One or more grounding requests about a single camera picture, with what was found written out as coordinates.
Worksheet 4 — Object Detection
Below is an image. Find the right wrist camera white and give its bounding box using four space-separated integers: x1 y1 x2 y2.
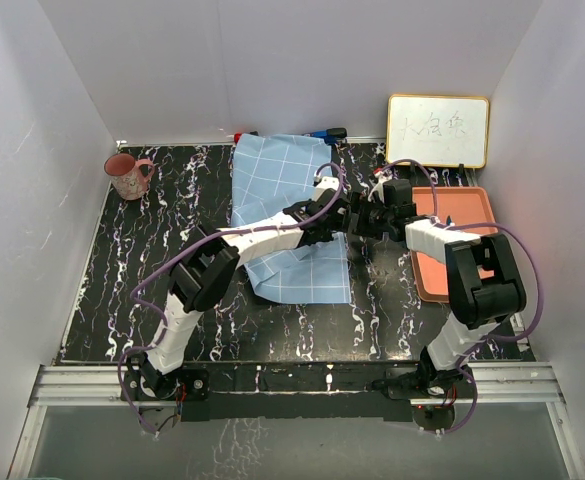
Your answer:
372 168 393 192

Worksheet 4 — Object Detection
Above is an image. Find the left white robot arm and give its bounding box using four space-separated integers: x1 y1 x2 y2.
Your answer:
122 189 349 399

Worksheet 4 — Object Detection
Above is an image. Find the blue marker pen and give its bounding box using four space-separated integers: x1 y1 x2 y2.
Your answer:
304 127 348 143

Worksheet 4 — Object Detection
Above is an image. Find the small framed whiteboard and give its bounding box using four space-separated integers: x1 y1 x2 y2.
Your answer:
386 94 490 169

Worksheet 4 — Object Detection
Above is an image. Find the blue checked tablecloth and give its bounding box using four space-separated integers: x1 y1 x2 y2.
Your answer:
230 134 351 304

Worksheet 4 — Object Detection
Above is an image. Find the aluminium frame rail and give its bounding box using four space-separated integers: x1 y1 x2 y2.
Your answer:
29 361 564 406

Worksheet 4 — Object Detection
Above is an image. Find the orange plastic tray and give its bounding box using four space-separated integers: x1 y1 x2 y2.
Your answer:
411 187 495 303

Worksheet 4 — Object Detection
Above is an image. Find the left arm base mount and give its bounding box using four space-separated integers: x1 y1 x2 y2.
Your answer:
123 354 210 403

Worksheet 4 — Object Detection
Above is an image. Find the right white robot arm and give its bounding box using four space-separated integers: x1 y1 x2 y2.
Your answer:
347 180 527 397

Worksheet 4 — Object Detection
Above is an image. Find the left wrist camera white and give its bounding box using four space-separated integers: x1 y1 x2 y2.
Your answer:
312 176 342 203

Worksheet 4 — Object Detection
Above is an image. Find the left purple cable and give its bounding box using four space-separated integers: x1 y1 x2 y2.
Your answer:
116 162 346 435

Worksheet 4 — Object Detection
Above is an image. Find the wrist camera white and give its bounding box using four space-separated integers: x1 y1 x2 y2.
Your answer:
312 176 342 203
372 168 393 192

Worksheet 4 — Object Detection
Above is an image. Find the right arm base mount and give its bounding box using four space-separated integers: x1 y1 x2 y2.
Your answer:
366 366 472 403

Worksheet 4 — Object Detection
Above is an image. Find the pink floral mug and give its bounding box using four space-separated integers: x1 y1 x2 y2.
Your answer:
104 153 155 201

